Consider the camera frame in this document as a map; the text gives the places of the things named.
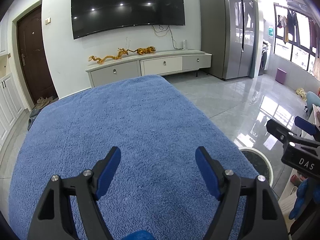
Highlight black wall television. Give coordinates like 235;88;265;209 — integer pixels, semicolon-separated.
71;0;185;39

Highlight golden tiger ornament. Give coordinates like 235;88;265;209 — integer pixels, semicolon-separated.
135;46;156;55

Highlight dark brown entrance door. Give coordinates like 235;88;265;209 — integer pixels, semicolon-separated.
17;6;57;104

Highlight grey white tv cabinet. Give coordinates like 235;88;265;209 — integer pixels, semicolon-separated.
86;50;212;87

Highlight grey double door refrigerator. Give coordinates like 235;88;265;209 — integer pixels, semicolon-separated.
200;0;255;80

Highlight purple cube stool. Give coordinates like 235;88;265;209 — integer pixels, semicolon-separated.
275;68;287;85

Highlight blue fluffy blanket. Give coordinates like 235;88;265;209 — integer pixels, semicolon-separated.
9;75;257;239

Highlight blue gloved right hand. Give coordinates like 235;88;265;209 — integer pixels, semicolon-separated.
289;178;319;220

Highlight golden dragon ornament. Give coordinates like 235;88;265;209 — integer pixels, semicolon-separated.
88;48;129;64

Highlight white wall cabinets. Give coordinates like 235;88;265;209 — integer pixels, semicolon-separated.
1;13;24;147

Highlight front load washing machine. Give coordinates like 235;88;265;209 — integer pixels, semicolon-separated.
258;41;271;75

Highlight white router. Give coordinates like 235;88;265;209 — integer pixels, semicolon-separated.
183;40;187;50

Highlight white round trash bin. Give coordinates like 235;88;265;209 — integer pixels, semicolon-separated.
239;147;274;187

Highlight white marble coffee table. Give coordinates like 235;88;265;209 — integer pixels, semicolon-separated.
278;104;319;232

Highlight teal sofa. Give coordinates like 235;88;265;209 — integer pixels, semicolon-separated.
306;91;320;116

